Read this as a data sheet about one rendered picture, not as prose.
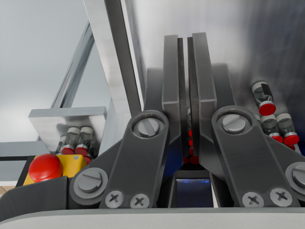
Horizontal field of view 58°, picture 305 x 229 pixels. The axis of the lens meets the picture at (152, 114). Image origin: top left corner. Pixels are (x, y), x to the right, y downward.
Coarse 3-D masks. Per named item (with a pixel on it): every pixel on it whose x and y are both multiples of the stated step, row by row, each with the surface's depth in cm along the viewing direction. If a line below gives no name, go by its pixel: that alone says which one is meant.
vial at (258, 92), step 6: (258, 84) 37; (252, 90) 38; (258, 90) 36; (258, 96) 36; (264, 96) 35; (270, 96) 35; (258, 102) 36; (264, 102) 35; (270, 102) 35; (258, 108) 36
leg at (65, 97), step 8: (88, 24) 97; (88, 32) 93; (80, 40) 90; (88, 40) 91; (80, 48) 87; (88, 48) 89; (72, 56) 85; (80, 56) 84; (88, 56) 87; (72, 64) 81; (80, 64) 82; (72, 72) 78; (80, 72) 80; (64, 80) 76; (72, 80) 76; (80, 80) 80; (64, 88) 74; (72, 88) 75; (56, 96) 72; (64, 96) 72; (72, 96) 74; (56, 104) 69; (64, 104) 70; (72, 104) 73
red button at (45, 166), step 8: (40, 160) 34; (48, 160) 34; (56, 160) 35; (32, 168) 34; (40, 168) 34; (48, 168) 34; (56, 168) 34; (32, 176) 34; (40, 176) 33; (48, 176) 33; (56, 176) 34
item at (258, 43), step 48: (144, 0) 30; (192, 0) 30; (240, 0) 30; (288, 0) 29; (144, 48) 35; (240, 48) 34; (288, 48) 34; (144, 96) 38; (240, 96) 40; (288, 96) 39
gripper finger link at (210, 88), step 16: (192, 48) 10; (192, 64) 9; (208, 64) 9; (224, 64) 10; (192, 80) 9; (208, 80) 8; (224, 80) 10; (192, 96) 8; (208, 96) 8; (224, 96) 9; (192, 112) 8; (208, 112) 8; (192, 128) 9; (208, 128) 8; (192, 144) 10; (208, 144) 8; (272, 144) 7; (208, 160) 9; (288, 160) 7; (304, 160) 7; (224, 176) 8; (288, 176) 7; (304, 176) 7; (304, 192) 6
